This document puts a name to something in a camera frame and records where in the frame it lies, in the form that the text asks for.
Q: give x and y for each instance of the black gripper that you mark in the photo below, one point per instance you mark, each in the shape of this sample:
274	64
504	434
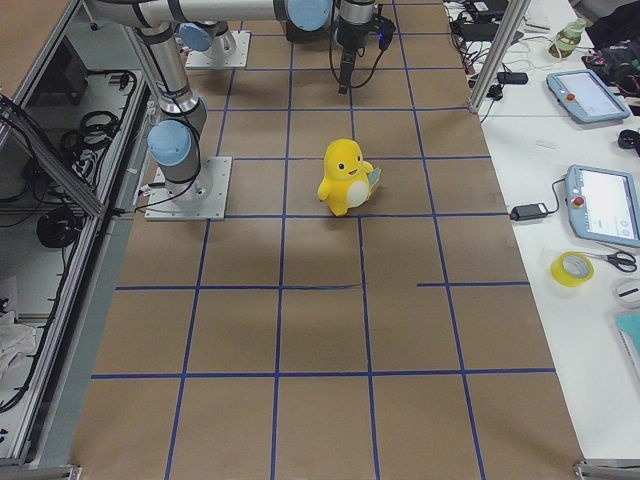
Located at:
349	36

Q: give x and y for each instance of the yellow plush dinosaur toy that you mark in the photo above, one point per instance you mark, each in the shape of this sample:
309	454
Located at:
348	179

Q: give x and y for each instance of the green drink bottle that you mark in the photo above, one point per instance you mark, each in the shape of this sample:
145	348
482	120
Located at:
566	40

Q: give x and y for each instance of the blue teach pendant far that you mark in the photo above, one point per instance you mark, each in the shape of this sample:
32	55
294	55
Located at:
586	97

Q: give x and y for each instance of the blue teach pendant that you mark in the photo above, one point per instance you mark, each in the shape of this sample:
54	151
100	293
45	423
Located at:
602	205
586	97

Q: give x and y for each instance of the black power adapter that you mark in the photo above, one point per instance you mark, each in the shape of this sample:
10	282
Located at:
528	212

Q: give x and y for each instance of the blue teach pendant near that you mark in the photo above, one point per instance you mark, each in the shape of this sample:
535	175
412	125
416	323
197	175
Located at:
602	205

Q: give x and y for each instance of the yellow tape roll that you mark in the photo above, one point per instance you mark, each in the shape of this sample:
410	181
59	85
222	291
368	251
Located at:
572	269

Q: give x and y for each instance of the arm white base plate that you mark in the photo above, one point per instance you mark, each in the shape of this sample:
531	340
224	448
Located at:
198	61
205	199

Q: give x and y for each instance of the aluminium frame post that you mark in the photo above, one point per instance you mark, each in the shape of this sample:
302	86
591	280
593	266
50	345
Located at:
503	39

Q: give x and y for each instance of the aluminium frame rail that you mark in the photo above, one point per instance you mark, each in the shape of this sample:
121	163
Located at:
71	98

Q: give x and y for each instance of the black handled scissors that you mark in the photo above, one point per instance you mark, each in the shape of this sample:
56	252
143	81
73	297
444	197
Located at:
621	260

